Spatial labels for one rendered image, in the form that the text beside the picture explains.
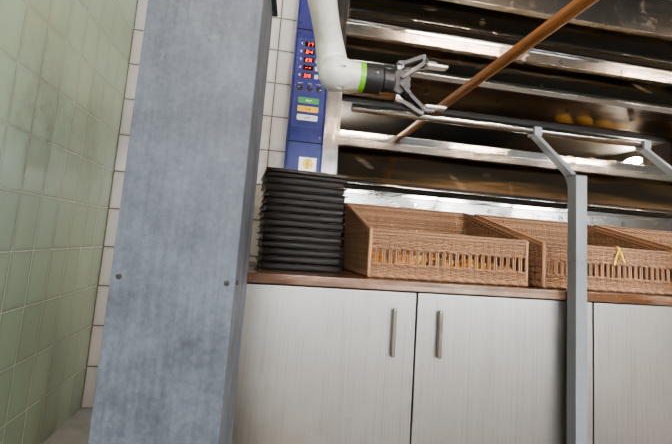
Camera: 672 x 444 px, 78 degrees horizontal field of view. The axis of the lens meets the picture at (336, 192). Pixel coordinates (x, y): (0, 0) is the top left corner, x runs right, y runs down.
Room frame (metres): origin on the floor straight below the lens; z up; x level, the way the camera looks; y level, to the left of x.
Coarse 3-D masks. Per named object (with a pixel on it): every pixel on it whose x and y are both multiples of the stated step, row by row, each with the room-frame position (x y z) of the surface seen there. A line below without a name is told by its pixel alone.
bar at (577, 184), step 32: (512, 128) 1.52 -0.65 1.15; (544, 128) 1.54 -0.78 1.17; (576, 192) 1.31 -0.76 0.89; (576, 224) 1.31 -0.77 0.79; (576, 256) 1.31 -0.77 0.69; (576, 288) 1.31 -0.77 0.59; (576, 320) 1.31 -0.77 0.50; (576, 352) 1.31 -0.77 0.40; (576, 384) 1.31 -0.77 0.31; (576, 416) 1.31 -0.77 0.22
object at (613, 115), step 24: (384, 96) 1.84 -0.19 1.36; (432, 96) 1.83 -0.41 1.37; (480, 96) 1.81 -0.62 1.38; (504, 96) 1.80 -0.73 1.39; (528, 96) 1.80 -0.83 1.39; (552, 96) 1.79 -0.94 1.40; (576, 96) 1.82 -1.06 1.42; (552, 120) 2.00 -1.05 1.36; (576, 120) 1.99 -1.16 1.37; (600, 120) 1.98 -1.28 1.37; (624, 120) 1.97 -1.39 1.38; (648, 120) 1.96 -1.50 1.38
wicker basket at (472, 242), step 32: (352, 224) 1.59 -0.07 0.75; (384, 224) 1.77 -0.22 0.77; (416, 224) 1.80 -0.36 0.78; (448, 224) 1.83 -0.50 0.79; (480, 224) 1.70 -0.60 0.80; (352, 256) 1.57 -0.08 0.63; (384, 256) 1.32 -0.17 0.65; (416, 256) 1.34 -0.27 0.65; (448, 256) 1.79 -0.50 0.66; (480, 256) 1.70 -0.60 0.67; (512, 256) 1.39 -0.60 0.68
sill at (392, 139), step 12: (348, 132) 1.79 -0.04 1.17; (360, 132) 1.80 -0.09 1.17; (408, 144) 1.84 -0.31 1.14; (420, 144) 1.85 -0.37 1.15; (432, 144) 1.86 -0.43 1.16; (444, 144) 1.87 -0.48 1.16; (456, 144) 1.88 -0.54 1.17; (468, 144) 1.89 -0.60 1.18; (504, 156) 1.92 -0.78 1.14; (516, 156) 1.93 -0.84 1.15; (528, 156) 1.94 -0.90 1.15; (540, 156) 1.95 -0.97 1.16; (564, 156) 1.97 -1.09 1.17; (612, 168) 2.01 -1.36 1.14; (624, 168) 2.02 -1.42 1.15; (636, 168) 2.03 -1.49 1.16; (648, 168) 2.04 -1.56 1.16
